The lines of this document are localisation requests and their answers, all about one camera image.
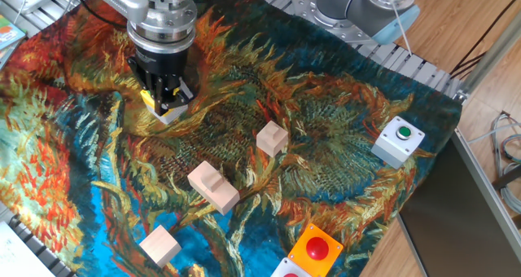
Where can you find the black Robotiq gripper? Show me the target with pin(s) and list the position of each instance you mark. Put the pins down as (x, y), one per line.
(160, 63)

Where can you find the yellow box with green button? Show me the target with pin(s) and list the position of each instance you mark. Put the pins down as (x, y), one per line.
(172, 116)

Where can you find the silver grey UR5 robot arm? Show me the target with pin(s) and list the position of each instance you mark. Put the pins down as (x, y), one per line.
(163, 12)

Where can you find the white box with red button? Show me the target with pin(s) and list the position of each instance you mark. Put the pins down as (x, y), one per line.
(289, 271)

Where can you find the orange box with red button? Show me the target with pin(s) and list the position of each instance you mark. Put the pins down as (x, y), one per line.
(315, 250)

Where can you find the white box small green button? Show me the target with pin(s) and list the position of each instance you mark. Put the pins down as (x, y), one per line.
(397, 142)

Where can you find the small wooden block with peg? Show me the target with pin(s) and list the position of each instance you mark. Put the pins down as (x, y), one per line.
(272, 139)

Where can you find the plain wooden cube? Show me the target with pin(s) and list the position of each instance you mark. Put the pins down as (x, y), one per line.
(160, 246)

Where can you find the sunflower painting print cloth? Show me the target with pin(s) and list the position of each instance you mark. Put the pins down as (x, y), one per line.
(325, 85)

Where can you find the colourful book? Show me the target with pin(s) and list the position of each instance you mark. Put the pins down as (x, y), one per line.
(7, 34)

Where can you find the white paper sheet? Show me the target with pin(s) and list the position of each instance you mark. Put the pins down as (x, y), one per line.
(18, 256)

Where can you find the dark flat panel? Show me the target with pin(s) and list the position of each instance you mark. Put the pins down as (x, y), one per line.
(447, 212)

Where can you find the dark metal bar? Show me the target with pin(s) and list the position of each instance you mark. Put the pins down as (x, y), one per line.
(506, 181)

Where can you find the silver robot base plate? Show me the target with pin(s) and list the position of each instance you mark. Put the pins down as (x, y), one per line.
(346, 33)

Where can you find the aluminium profile post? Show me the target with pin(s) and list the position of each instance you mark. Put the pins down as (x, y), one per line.
(488, 55)

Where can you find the aluminium frame rail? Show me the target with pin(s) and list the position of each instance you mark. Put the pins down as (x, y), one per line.
(484, 187)

